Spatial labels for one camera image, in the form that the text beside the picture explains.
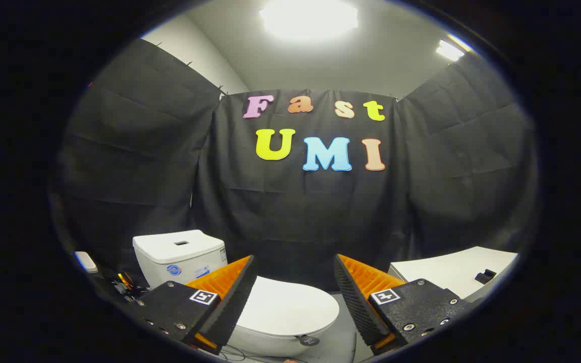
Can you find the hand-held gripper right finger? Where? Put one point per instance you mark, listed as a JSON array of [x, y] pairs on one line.
[[353, 297]]

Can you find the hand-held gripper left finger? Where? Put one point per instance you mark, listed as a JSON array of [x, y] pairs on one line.
[[237, 297]]

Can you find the white toilet lid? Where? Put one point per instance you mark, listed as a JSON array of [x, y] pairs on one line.
[[290, 307]]

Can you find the white toilet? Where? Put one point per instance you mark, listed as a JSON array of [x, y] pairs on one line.
[[179, 257]]

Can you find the small black round tag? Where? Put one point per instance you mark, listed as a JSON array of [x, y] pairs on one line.
[[309, 341]]

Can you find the white drawer cabinet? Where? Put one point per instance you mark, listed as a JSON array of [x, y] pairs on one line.
[[447, 269]]

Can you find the black backdrop cloth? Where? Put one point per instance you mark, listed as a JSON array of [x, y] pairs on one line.
[[300, 212]]

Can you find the black block on cabinet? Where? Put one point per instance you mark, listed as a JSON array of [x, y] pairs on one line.
[[485, 276]]

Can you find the small white device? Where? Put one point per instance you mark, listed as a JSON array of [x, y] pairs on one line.
[[86, 262]]

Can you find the small ceiling light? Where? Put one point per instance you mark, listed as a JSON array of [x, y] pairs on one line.
[[449, 50]]

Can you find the large ceiling light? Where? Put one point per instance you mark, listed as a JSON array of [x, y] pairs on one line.
[[308, 17]]

